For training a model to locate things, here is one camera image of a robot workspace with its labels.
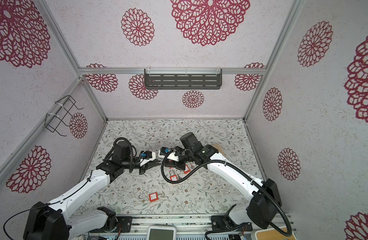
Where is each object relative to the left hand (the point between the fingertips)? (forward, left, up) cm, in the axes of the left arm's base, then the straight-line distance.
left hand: (158, 163), depth 77 cm
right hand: (+1, -5, +5) cm, 7 cm away
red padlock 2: (+4, -15, -17) cm, 23 cm away
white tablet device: (-29, -2, -13) cm, 31 cm away
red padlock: (-1, -7, -16) cm, 18 cm away
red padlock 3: (-12, +4, -16) cm, 20 cm away
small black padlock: (-6, -7, +11) cm, 14 cm away
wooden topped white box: (-30, -53, -12) cm, 62 cm away
